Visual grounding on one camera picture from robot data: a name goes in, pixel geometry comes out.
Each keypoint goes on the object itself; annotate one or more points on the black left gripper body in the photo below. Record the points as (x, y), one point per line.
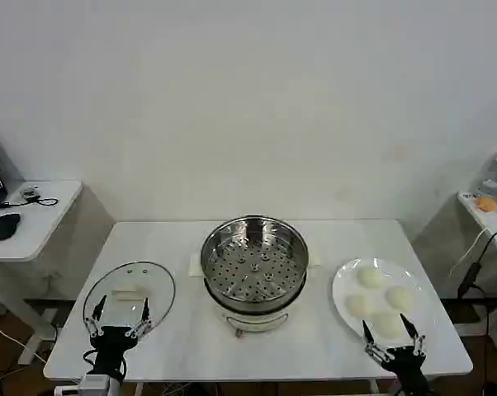
(110, 346)

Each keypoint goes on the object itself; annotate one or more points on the white steamed bun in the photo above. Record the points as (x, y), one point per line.
(386, 323)
(359, 306)
(400, 298)
(370, 275)

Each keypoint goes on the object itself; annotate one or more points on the white side table with laptop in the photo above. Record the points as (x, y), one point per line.
(38, 231)

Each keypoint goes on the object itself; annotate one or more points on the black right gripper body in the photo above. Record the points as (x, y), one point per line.
(409, 367)

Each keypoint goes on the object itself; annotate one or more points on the small orange object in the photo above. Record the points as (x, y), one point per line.
(486, 204)

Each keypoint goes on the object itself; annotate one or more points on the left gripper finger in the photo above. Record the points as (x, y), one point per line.
(95, 323)
(145, 319)

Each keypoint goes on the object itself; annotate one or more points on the white electric cooker pot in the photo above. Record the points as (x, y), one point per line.
(257, 319)

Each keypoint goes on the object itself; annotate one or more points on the white side table with appliance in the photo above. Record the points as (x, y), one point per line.
(492, 222)

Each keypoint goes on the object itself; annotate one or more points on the perforated steel steamer basket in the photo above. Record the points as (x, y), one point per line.
(254, 268)

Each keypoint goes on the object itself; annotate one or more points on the black computer mouse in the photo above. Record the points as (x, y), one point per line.
(4, 227)

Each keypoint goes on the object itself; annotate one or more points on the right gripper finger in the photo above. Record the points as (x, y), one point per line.
(373, 350)
(417, 342)

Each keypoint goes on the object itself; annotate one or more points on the white round plate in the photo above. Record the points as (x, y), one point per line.
(343, 284)

